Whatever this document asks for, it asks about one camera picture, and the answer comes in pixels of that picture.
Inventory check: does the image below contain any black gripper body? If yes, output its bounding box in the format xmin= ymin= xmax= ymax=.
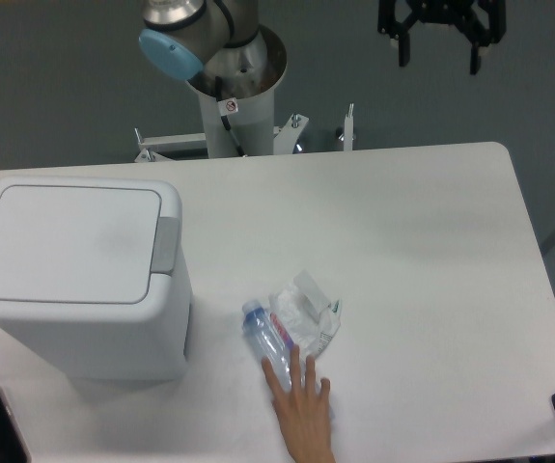
xmin=377 ymin=0 xmax=506 ymax=44

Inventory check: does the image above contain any clear plastic water bottle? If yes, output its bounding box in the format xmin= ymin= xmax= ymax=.
xmin=241 ymin=299 xmax=338 ymax=422

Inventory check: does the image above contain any white plastic trash can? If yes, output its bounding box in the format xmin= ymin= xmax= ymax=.
xmin=0 ymin=176 xmax=192 ymax=381

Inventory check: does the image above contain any white trash can lid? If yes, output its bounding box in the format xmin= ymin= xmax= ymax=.
xmin=0 ymin=185 xmax=161 ymax=304

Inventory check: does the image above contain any bare human hand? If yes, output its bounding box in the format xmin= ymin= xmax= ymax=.
xmin=261 ymin=344 xmax=336 ymax=462

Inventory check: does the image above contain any crumpled white plastic wrapper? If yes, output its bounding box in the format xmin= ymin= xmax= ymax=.
xmin=268 ymin=270 xmax=343 ymax=358

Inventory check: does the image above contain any grey lid push button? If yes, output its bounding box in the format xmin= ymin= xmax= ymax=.
xmin=151 ymin=217 xmax=180 ymax=275

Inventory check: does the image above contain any white metal frame bracket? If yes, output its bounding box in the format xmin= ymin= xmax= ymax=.
xmin=133 ymin=102 xmax=358 ymax=164

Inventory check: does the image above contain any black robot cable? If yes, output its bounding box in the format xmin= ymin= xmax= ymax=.
xmin=214 ymin=75 xmax=249 ymax=159

